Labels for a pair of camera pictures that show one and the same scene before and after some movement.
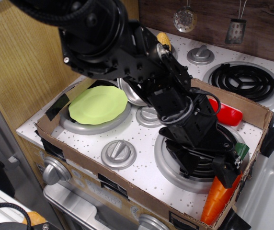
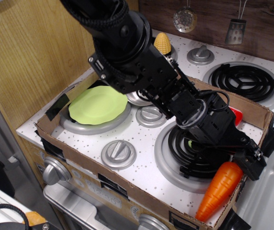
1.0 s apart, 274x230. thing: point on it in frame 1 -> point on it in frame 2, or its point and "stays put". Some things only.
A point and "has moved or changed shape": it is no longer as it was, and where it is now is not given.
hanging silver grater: (236, 28) stays put
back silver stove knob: (201, 56) stays put
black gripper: (198, 127) -> (206, 119)
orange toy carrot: (218, 198) has moved or changed shape
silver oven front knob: (55, 171) stays put
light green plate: (98, 104) stays put
